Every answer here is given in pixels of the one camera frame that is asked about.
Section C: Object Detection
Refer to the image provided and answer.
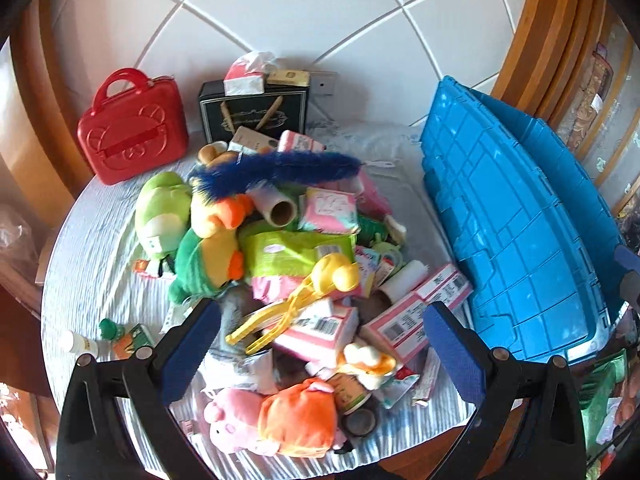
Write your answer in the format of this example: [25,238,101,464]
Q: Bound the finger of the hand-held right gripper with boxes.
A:
[614,244,640,312]

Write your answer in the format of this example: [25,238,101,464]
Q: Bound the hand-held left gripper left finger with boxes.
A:
[55,299,222,480]

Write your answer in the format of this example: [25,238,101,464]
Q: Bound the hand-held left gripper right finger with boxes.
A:
[422,301,587,480]

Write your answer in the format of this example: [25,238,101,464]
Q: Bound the white blue packet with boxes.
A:
[202,347,279,396]

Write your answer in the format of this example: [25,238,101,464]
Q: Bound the blue storage crate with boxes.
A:
[419,76,621,364]

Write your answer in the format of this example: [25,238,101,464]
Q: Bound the white sachet strip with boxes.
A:
[412,350,442,407]

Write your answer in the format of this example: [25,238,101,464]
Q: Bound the grey furry plush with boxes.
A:
[215,290,262,356]

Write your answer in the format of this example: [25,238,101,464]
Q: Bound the orange juice carton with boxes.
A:
[99,319,157,359]

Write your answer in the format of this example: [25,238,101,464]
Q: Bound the pink white box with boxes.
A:
[360,292,432,361]
[415,264,473,307]

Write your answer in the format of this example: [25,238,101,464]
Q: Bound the yellow white plush toy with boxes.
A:
[340,342,399,391]

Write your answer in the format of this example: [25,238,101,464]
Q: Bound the white lint roller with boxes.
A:
[375,260,431,306]

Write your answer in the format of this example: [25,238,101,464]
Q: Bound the red medicine box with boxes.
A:
[132,259,166,279]

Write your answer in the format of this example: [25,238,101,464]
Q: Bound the yellow duck plush frog hood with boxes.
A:
[167,192,256,306]

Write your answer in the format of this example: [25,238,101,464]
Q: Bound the pink plastic pack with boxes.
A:
[252,272,367,304]

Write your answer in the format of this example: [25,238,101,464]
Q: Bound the white plastic bottle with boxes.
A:
[62,331,101,359]

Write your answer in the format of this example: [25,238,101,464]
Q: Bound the pink pig plush orange dress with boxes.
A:
[204,379,347,458]

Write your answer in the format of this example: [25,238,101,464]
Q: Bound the pink striped tissue pack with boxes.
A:
[272,302,359,362]

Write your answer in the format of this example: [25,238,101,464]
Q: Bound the light green pack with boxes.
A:
[239,230,357,281]

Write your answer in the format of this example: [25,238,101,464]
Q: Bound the green plastic bag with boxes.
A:
[582,350,629,441]

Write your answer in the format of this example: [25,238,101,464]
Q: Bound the light green plush toy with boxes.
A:
[135,171,193,261]

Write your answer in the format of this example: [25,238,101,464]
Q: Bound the yellow duck snowball clamp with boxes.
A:
[225,254,361,353]

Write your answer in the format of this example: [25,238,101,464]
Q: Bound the cardboard-core film roll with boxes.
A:
[250,185,301,229]

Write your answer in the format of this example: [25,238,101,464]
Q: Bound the pink floral pack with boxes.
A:
[300,187,361,235]

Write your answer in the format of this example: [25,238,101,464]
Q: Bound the brown plush toy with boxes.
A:
[197,142,237,166]

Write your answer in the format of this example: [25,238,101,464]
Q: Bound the blue feather duster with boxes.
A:
[189,150,363,202]

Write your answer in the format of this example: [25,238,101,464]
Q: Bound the white cardboard box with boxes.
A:
[227,126,279,155]

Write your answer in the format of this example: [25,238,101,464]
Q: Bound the red carry case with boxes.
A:
[76,69,190,186]

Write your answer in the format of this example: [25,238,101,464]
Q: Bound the pink carton box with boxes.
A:
[277,130,326,154]

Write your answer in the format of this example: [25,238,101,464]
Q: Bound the black gift box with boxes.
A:
[198,81,310,145]

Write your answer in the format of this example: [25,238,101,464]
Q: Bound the red tissue box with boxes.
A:
[224,51,277,96]

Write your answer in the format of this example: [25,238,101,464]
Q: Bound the small gold box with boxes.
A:
[267,70,311,86]

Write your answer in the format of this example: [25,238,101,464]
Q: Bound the white wall outlet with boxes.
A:
[310,72,337,97]

